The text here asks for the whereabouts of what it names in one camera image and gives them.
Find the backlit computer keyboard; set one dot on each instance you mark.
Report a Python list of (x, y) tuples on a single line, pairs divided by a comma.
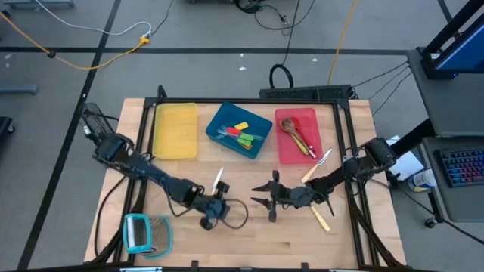
[(463, 166)]

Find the black monitor stand post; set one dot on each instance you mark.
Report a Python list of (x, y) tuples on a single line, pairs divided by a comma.
[(427, 68)]

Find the blue screen monitor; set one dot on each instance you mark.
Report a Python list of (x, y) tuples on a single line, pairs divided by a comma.
[(465, 53)]

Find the blue plastic bin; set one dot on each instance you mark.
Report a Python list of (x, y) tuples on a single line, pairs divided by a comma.
[(223, 117)]

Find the black aluminium table frame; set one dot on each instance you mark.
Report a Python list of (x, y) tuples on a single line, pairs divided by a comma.
[(246, 101)]

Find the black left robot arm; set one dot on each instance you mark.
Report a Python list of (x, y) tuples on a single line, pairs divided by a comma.
[(151, 172)]

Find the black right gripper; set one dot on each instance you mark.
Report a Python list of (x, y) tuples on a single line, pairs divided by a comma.
[(285, 197)]

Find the white labelled bottle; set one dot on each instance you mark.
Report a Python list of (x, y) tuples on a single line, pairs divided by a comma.
[(421, 180)]

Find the pink plastic bin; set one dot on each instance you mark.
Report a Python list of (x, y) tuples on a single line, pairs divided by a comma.
[(287, 151)]

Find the grey furniture foot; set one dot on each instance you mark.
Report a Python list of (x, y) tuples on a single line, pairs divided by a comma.
[(19, 89), (38, 4)]

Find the grey keyboard shelf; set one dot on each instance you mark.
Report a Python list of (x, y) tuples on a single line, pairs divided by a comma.
[(461, 204)]

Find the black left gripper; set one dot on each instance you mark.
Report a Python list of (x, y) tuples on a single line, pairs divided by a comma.
[(213, 208)]

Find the black caster wheel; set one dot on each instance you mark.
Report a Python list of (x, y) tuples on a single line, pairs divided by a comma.
[(430, 223)]

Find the grey side desk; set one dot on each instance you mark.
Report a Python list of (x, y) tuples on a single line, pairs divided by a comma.
[(446, 106)]

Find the dark wooden spoon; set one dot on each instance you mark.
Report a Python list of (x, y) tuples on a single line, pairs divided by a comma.
[(287, 124)]

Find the yellow plastic bin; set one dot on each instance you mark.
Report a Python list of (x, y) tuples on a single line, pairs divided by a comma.
[(175, 130)]

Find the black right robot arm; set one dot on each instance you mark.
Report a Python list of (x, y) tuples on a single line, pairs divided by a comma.
[(340, 175)]

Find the red silicone spoon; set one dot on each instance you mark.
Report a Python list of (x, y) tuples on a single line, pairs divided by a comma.
[(298, 122)]

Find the white paper sheet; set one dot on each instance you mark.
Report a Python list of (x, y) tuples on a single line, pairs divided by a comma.
[(410, 166)]

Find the black chair base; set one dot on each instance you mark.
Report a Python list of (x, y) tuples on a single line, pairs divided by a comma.
[(5, 124)]

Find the black power strip box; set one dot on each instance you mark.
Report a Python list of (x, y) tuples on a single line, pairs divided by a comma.
[(302, 93)]

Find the teal mesh utensil holder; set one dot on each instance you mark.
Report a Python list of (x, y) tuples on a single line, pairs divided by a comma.
[(160, 236)]

